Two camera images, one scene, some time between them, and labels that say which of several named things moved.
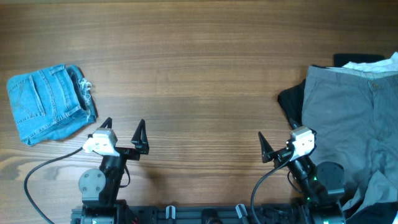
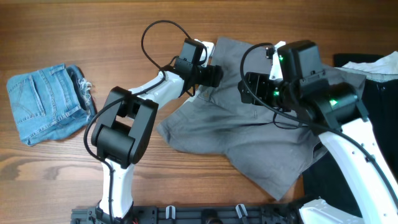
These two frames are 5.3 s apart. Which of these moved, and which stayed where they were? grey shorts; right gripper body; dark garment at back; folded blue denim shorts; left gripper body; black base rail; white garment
Moved: right gripper body; grey shorts; left gripper body
Stayed: black base rail; white garment; dark garment at back; folded blue denim shorts
